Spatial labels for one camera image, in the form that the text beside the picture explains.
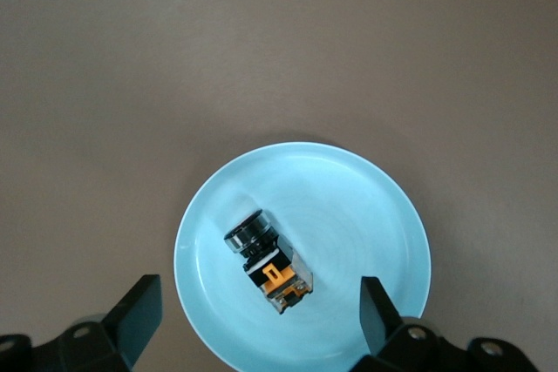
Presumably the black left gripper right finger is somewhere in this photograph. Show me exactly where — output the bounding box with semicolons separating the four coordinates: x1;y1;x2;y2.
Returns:
355;275;541;372

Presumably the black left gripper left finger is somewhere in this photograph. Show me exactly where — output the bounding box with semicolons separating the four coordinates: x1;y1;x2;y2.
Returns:
0;274;163;372

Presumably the orange push-button switch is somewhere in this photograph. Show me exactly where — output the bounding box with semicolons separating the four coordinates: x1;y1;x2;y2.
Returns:
223;209;314;315

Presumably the light blue round plate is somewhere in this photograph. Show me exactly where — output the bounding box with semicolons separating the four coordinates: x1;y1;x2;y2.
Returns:
173;141;432;372

